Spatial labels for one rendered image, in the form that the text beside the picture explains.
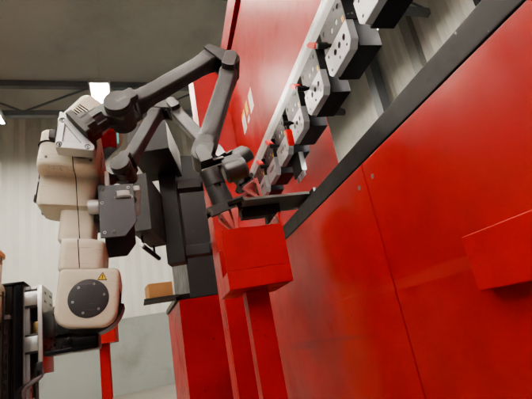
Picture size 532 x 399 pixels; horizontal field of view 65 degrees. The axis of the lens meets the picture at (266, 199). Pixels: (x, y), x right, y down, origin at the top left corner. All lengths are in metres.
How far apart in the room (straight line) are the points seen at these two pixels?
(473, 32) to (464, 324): 0.39
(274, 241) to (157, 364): 7.49
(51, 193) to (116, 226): 0.22
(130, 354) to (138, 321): 0.58
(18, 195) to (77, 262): 8.02
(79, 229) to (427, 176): 1.00
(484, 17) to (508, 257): 0.28
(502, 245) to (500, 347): 0.14
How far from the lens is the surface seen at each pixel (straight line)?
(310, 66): 1.36
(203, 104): 2.69
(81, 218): 1.35
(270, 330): 1.09
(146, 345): 8.45
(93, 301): 1.25
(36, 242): 8.92
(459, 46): 0.62
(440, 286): 0.69
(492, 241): 0.56
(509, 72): 0.56
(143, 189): 2.59
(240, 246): 1.03
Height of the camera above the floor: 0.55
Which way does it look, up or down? 18 degrees up
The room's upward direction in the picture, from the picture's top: 11 degrees counter-clockwise
